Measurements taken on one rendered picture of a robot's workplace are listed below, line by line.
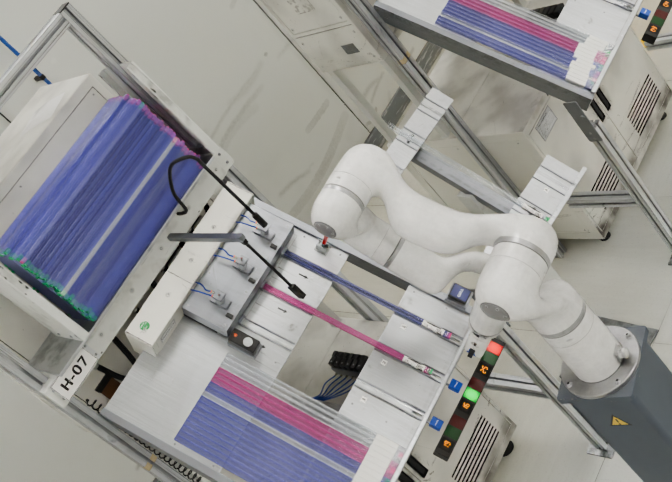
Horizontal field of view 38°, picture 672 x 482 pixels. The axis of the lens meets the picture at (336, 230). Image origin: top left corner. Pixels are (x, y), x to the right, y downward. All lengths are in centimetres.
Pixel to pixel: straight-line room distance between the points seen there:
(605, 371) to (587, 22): 127
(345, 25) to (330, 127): 162
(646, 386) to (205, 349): 107
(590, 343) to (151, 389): 107
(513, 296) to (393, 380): 62
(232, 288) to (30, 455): 175
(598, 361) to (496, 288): 35
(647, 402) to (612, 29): 128
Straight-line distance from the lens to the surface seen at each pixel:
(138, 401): 250
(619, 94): 362
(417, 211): 202
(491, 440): 313
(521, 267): 198
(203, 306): 250
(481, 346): 237
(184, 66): 433
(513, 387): 294
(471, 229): 202
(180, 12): 437
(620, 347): 225
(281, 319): 253
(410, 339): 252
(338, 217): 202
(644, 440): 239
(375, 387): 248
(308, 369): 305
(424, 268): 220
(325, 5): 318
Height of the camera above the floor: 234
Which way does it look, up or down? 30 degrees down
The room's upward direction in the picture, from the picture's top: 44 degrees counter-clockwise
